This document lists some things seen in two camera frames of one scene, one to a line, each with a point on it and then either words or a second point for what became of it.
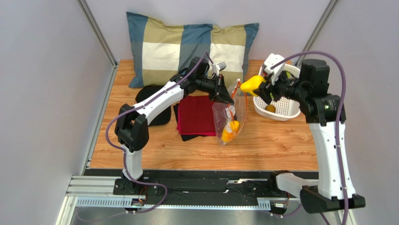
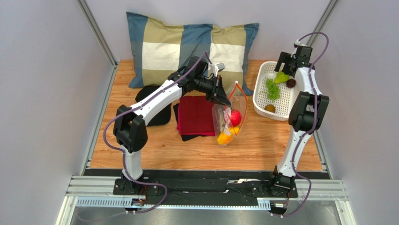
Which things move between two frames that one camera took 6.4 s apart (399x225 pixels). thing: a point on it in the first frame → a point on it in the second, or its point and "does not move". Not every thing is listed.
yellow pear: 249,85 → 234,130
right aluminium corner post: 330,7 does not move
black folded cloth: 185,137 does not move
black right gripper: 271,90 → 287,64
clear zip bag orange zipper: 230,120 does not move
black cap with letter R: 144,92 does not move
